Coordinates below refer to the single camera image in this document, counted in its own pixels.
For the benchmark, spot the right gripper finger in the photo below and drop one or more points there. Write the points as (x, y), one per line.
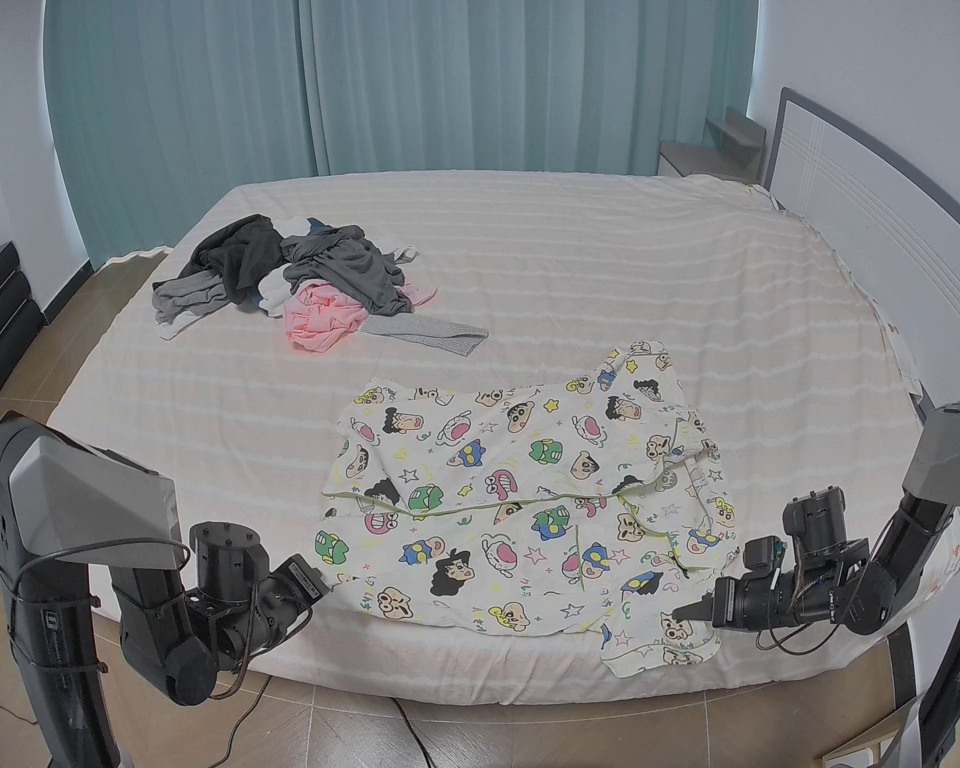
(701, 609)

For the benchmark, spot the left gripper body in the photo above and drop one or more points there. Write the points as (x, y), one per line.
(289, 600)

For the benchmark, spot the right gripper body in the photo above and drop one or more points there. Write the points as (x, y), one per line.
(750, 601)

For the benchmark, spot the white printed pyjama top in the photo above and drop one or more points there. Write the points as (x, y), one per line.
(480, 525)

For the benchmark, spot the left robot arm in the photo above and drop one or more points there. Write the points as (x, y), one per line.
(67, 495)

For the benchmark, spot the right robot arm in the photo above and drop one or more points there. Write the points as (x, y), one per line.
(922, 510)

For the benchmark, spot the bed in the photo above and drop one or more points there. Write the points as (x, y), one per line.
(600, 300)

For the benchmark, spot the pile of clothes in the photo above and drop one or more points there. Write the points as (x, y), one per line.
(337, 270)

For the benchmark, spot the pink garment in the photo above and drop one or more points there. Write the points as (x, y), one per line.
(322, 319)

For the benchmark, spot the black padded chair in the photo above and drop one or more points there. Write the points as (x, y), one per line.
(13, 307)

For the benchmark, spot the grey bedside table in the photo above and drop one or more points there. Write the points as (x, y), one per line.
(705, 159)

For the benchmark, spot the blue-green curtain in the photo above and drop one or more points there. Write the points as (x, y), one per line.
(172, 112)
(525, 82)

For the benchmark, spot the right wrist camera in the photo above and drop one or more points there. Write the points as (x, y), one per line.
(763, 556)

